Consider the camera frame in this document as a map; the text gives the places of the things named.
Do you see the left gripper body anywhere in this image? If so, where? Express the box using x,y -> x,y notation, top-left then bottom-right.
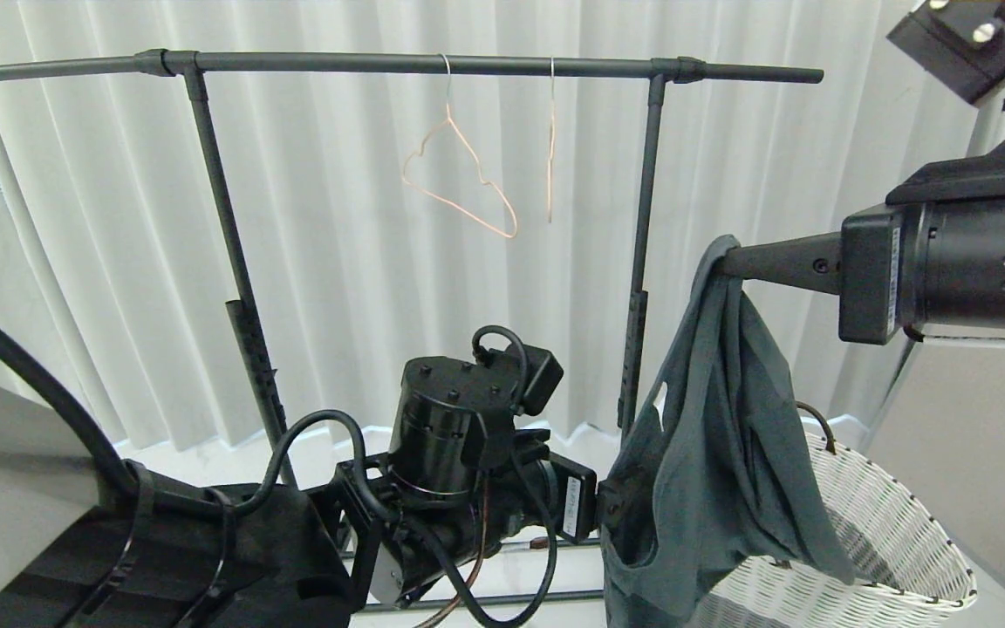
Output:
485,426 -> 599,563

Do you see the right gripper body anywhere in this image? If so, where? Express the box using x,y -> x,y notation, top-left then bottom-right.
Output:
838,196 -> 1005,346

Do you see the dark grey t-shirt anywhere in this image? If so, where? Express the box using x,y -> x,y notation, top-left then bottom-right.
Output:
598,234 -> 857,628

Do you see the pink clothes hanger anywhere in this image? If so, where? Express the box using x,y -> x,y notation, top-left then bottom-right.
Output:
402,54 -> 519,240
546,57 -> 557,224

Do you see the white laundry basket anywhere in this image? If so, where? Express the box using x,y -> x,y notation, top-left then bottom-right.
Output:
686,401 -> 979,628

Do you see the black clothes rack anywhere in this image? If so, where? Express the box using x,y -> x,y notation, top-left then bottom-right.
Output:
0,48 -> 824,611

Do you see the white curtain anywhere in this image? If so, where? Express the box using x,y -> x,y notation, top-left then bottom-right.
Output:
0,0 -> 1005,459

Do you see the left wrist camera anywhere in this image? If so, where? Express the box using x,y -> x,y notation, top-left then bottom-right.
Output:
463,343 -> 566,472

